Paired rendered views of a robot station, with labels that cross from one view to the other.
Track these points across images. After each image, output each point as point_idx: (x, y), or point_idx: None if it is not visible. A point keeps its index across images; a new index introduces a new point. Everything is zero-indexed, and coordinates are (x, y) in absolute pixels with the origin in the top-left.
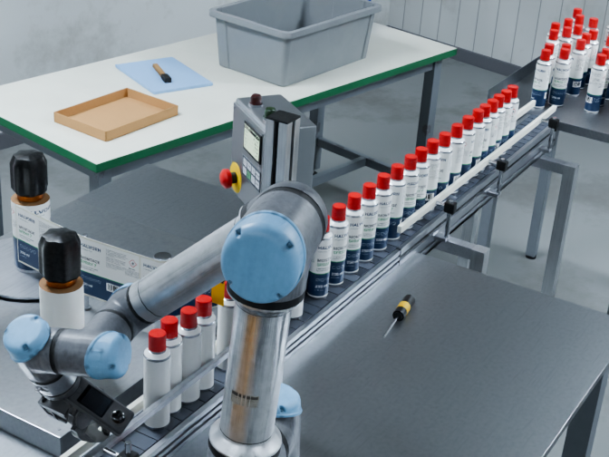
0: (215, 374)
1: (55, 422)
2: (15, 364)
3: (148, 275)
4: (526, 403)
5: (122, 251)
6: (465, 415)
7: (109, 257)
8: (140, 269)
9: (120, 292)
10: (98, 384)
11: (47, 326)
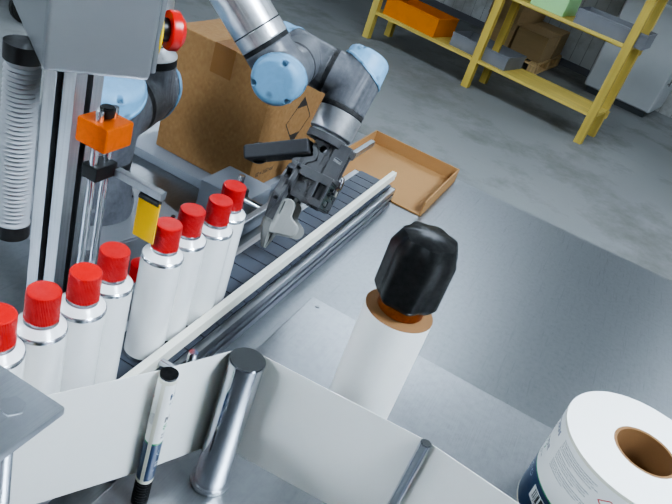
0: (118, 367)
1: (324, 314)
2: (414, 412)
3: (270, 1)
4: None
5: (330, 395)
6: None
7: (355, 428)
8: (282, 395)
9: (294, 42)
10: (291, 365)
11: (351, 49)
